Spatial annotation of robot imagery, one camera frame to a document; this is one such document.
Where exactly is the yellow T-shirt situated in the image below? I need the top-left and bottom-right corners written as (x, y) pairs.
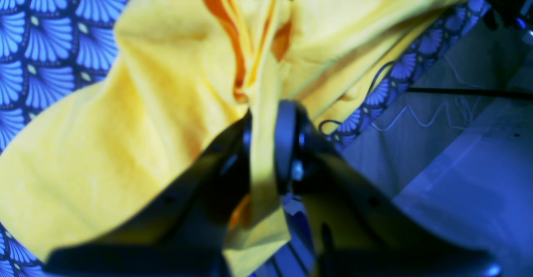
top-left (0, 0), bottom-right (475, 277)

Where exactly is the black cable bundle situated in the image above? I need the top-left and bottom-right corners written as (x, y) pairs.
top-left (319, 60), bottom-right (533, 136)

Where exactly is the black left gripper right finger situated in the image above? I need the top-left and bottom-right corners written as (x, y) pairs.
top-left (274, 100), bottom-right (502, 277)

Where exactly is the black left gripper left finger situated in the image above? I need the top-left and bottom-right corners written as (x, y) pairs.
top-left (44, 112), bottom-right (252, 277)

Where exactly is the blue fan-pattern tablecloth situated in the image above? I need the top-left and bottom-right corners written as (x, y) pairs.
top-left (0, 0), bottom-right (492, 277)

